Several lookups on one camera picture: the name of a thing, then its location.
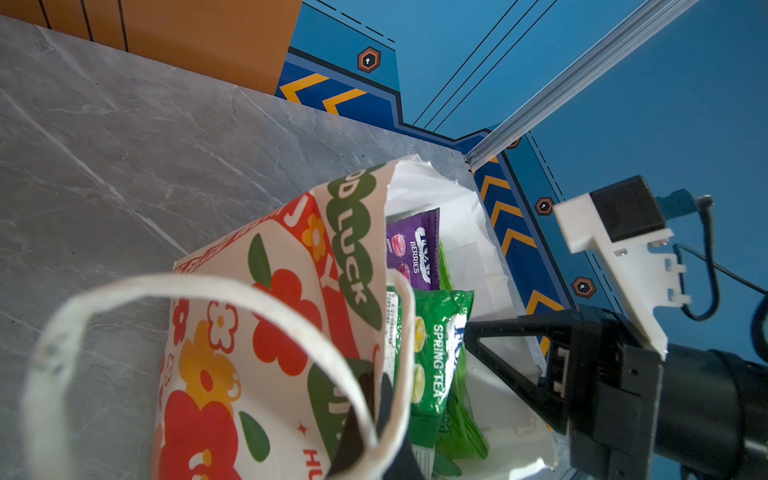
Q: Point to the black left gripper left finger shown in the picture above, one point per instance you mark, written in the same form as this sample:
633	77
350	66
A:
351	445

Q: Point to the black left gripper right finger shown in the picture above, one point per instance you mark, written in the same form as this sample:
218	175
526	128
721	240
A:
404	465

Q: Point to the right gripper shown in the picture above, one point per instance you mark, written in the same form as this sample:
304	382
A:
601	385

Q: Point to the green white snack packet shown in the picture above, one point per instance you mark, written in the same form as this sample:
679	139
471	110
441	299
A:
440	320

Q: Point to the white paper bag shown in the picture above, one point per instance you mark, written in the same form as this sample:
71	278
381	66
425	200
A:
271	326

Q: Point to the purple snack packet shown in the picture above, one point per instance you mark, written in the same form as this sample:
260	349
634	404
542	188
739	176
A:
412	245

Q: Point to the green snack bag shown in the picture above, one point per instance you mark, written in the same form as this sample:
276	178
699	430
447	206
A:
459	437

